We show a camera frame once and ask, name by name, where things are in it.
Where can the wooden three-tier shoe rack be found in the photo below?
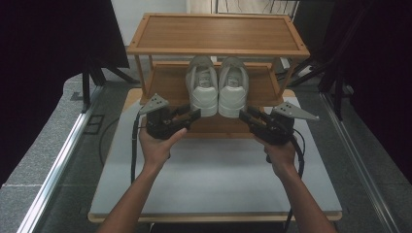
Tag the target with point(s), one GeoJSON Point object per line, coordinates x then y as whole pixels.
{"type": "Point", "coordinates": [213, 35]}

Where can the aluminium rail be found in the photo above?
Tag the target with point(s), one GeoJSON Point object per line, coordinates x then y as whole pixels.
{"type": "Point", "coordinates": [356, 158]}
{"type": "Point", "coordinates": [58, 165]}

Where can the dark curtain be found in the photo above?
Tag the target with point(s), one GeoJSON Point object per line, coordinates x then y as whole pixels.
{"type": "Point", "coordinates": [39, 81]}
{"type": "Point", "coordinates": [382, 81]}

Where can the black floor socket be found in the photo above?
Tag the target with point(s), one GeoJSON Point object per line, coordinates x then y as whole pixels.
{"type": "Point", "coordinates": [94, 124]}

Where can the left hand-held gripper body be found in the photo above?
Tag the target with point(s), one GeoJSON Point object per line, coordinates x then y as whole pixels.
{"type": "Point", "coordinates": [158, 124]}

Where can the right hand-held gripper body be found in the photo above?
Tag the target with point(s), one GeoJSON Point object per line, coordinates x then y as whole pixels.
{"type": "Point", "coordinates": [275, 131]}

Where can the person's left hand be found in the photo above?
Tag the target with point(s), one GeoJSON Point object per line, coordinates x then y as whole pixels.
{"type": "Point", "coordinates": [157, 150]}

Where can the black metal stand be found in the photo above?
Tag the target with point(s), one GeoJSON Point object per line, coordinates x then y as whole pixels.
{"type": "Point", "coordinates": [86, 87]}
{"type": "Point", "coordinates": [338, 90]}

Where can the person's right hand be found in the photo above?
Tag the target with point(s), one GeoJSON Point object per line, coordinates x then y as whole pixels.
{"type": "Point", "coordinates": [281, 157]}

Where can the white sneaker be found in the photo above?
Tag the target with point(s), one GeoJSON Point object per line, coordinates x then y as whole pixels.
{"type": "Point", "coordinates": [203, 93]}
{"type": "Point", "coordinates": [233, 93]}

